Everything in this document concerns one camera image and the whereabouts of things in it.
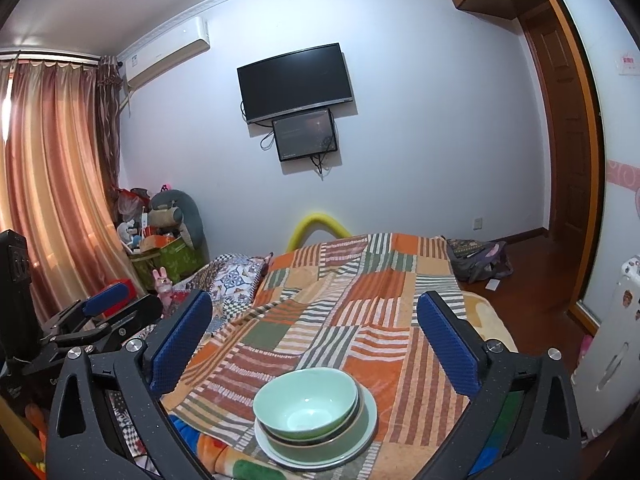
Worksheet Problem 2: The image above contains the wooden door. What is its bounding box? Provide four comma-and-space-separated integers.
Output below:
517, 2, 601, 311

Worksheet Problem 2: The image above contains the yellow foam tube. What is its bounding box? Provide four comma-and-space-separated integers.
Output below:
286, 212, 353, 255

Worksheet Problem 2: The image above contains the green bowl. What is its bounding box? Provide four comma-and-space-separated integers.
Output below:
253, 367, 359, 440

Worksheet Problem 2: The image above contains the black wall television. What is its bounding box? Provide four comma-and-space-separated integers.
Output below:
236, 43, 355, 126

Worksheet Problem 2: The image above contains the white air conditioner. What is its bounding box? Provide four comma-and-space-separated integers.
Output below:
125, 16, 211, 88

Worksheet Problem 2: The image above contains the white bowl with black pattern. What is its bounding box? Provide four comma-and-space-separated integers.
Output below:
259, 389, 361, 448

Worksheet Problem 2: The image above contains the brown plush toy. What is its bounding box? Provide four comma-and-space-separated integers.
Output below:
150, 207, 183, 228

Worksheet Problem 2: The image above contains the pink bunny toy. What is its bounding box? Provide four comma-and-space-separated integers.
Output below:
152, 266, 175, 301

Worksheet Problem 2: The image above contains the dark backpack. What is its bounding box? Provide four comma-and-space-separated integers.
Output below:
446, 237, 513, 283

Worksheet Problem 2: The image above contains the green plate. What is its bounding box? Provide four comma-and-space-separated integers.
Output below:
254, 385, 378, 471

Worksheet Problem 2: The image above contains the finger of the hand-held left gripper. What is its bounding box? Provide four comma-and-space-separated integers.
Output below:
42, 281, 132, 341
22, 294, 164, 376

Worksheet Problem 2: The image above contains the cartoon print fleece blanket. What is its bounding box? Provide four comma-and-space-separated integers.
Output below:
170, 290, 526, 480

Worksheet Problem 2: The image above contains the patterned quilt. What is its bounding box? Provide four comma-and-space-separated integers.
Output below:
100, 252, 273, 461

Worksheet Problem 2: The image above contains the white suitcase with stickers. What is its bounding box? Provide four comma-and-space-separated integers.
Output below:
570, 255, 640, 443

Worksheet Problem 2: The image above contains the red plastic bag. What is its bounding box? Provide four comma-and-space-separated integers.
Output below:
116, 187, 146, 221

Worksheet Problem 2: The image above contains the small black wall monitor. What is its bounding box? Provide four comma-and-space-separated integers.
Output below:
272, 109, 337, 163

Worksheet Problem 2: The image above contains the red plastic box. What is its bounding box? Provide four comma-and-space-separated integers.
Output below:
100, 276, 138, 311

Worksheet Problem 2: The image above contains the green storage box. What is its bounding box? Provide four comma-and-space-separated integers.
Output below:
130, 235, 206, 291

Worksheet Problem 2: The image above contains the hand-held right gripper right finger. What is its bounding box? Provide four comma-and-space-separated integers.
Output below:
416, 290, 583, 480

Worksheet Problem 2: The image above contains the pink patterned border sticker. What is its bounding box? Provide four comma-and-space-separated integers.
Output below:
607, 160, 640, 196

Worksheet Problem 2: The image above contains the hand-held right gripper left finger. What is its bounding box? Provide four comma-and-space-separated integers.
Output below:
45, 289, 216, 480

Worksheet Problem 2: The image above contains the orange striped curtain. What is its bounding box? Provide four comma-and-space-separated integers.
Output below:
0, 57, 126, 311

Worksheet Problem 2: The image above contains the brown patterned curtain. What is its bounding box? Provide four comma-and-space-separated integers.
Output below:
97, 55, 126, 191

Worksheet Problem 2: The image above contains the striped patchwork blanket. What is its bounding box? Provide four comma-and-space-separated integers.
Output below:
160, 232, 501, 480

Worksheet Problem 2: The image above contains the frosted sliding wardrobe door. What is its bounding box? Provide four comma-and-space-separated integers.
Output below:
537, 0, 640, 321

